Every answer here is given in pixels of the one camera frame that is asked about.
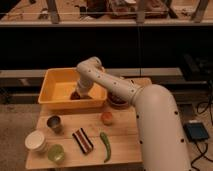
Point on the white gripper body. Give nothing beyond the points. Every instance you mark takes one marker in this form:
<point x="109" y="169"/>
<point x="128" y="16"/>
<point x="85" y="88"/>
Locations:
<point x="83" y="87"/>

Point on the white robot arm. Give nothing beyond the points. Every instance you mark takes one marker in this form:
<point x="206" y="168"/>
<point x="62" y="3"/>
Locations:
<point x="161" y="136"/>

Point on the brown item in tray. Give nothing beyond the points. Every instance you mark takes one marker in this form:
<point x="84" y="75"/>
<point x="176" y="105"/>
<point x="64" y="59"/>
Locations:
<point x="75" y="96"/>

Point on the yellow plastic tray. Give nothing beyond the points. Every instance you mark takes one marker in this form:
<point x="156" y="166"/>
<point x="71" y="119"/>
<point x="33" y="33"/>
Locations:
<point x="58" y="85"/>

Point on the dark red bowl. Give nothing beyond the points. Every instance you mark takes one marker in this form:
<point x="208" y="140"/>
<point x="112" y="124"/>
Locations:
<point x="116" y="101"/>

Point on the metal cup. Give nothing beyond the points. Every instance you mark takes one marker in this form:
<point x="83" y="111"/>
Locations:
<point x="54" y="123"/>

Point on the green chili pepper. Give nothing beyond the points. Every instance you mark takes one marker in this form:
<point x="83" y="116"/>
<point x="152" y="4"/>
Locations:
<point x="106" y="142"/>

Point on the green plastic cup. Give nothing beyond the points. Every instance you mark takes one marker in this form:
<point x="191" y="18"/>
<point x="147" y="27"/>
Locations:
<point x="56" y="153"/>

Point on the white paper cup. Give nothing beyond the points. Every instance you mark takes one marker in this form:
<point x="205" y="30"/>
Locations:
<point x="36" y="142"/>

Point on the black foot pedal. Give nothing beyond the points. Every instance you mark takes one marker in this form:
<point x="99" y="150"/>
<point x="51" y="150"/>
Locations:
<point x="196" y="131"/>

